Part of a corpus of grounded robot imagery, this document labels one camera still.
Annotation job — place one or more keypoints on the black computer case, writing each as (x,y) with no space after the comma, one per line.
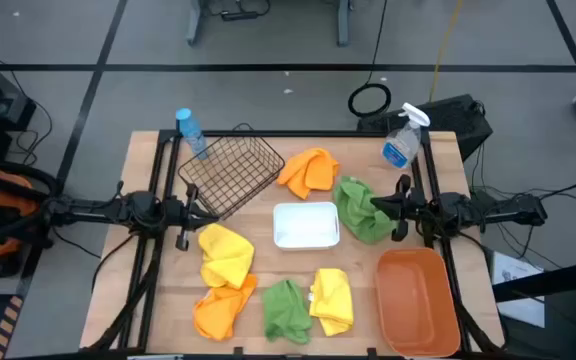
(453,120)

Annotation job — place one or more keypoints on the white plastic bin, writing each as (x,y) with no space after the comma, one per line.
(305,225)

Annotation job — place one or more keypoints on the green microfiber towel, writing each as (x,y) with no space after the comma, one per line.
(285,312)
(358,212)

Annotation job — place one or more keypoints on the orange plastic bin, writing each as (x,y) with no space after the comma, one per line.
(415,300)

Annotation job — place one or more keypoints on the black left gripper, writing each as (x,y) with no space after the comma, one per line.
(188,212)

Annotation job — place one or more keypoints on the orange black vacuum cleaner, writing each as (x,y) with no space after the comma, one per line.
(8,200)

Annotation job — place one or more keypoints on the white paper sheet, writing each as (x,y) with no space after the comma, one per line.
(515,272)

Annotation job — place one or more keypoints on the orange microfiber towel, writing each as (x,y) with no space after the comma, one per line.
(313,170)
(218,312)

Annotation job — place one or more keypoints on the gray desk legs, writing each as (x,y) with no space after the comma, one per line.
(343,25)

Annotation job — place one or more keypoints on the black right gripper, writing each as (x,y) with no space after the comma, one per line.
(410,205)

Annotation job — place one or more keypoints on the yellow microfiber towel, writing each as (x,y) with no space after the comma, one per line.
(333,300)
(225,255)

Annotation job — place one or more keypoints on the black metal beam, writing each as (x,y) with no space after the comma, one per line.
(548,285)

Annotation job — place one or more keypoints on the black power strip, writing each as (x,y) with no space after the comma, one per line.
(238,15)

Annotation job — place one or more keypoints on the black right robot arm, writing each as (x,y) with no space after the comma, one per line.
(455,210)

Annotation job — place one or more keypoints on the clear glass cleaner spray bottle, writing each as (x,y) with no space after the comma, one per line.
(400,145)

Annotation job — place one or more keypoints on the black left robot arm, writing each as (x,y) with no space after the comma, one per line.
(140,210)

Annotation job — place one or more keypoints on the blue capped bottle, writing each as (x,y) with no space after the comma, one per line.
(191,131)

